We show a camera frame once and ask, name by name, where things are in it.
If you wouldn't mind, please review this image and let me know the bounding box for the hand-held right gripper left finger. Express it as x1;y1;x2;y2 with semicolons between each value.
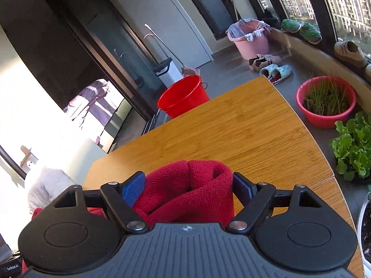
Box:
54;171;147;234

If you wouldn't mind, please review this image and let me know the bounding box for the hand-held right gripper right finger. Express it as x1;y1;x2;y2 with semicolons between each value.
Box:
226;171;323;234

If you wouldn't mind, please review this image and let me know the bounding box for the red fleece hoodie jacket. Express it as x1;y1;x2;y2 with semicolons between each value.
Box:
22;159;235;275

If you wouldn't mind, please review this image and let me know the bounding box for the purple jacket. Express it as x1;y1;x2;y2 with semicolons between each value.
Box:
63;79;117;130

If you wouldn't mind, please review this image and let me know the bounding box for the red bucket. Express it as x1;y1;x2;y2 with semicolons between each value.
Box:
157;75;210;119

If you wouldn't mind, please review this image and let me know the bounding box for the red basin with grass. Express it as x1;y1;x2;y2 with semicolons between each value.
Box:
296;76;357;129

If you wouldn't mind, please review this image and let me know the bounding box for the light blue slipper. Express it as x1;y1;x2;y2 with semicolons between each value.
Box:
272;64;293;79
259;66;283;85

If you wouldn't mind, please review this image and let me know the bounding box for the green lettuce plant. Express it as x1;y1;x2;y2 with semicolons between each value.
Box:
331;111;371;183

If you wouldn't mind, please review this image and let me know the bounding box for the white trash bin black lid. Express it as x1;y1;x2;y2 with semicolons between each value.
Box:
153;58;184;82

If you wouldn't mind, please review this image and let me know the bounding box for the brown slipper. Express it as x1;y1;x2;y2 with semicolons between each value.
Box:
256;54;282;66
249;56;271;72

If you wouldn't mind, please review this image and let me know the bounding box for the white plant pot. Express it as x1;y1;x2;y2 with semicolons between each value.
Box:
356;185;371;278

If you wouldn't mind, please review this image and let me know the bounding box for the grey garment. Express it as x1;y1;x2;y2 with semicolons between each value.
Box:
227;22;242;39

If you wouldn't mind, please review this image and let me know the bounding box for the sliding glass door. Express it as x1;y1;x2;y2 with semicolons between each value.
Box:
0;0;171;151

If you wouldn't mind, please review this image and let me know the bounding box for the dark framed door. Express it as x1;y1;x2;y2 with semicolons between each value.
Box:
177;0;241;40

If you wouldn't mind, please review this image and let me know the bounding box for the black window frame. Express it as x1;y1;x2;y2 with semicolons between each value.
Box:
235;0;371;44

